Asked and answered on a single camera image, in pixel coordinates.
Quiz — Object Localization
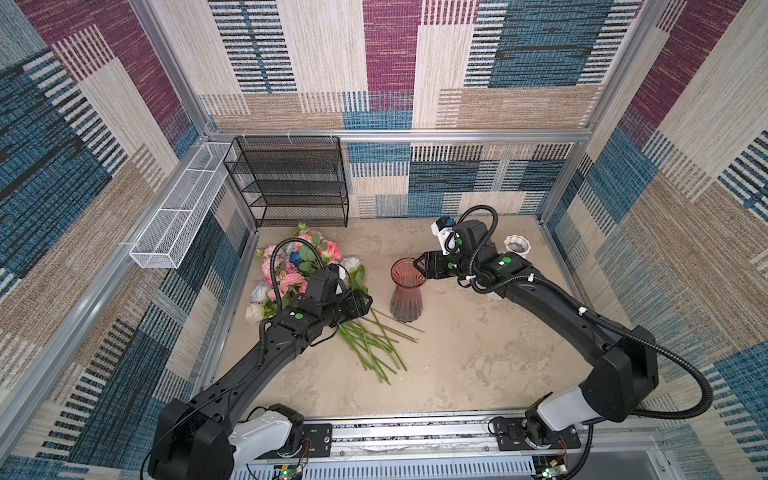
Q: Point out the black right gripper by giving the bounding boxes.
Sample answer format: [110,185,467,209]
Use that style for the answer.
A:
[412,250,477,280]

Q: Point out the red ribbed glass vase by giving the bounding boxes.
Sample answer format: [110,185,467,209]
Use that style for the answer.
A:
[390,257,426,323]

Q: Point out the blue artificial rose stem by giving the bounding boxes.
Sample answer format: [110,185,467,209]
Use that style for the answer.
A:
[289,251,302,268]

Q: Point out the white ribbed ceramic vase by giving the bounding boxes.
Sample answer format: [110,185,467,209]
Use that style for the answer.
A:
[504,235,531,259]

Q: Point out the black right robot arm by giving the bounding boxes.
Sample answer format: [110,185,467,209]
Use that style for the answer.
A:
[414,217,658,445]

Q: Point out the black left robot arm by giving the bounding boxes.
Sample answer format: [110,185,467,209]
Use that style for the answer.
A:
[141,270,373,479]

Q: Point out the pile of artificial flowers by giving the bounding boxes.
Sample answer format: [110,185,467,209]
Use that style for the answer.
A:
[245,223,408,385]

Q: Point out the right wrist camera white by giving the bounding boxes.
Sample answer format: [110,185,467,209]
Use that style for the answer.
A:
[431,216,458,255]

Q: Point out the black wire mesh shelf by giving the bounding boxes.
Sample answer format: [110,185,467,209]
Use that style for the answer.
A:
[224,136,350,227]

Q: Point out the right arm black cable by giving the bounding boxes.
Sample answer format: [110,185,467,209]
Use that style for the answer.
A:
[452,204,715,421]

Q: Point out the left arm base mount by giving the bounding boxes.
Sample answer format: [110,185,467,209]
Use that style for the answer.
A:
[230,404,333,461]

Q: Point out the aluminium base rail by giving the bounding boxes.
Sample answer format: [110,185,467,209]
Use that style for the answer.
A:
[149,410,679,480]

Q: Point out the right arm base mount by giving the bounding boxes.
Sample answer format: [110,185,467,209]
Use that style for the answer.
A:
[487,393,582,452]

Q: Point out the white wire mesh tray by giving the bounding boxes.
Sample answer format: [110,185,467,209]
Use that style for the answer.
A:
[129,142,230,269]

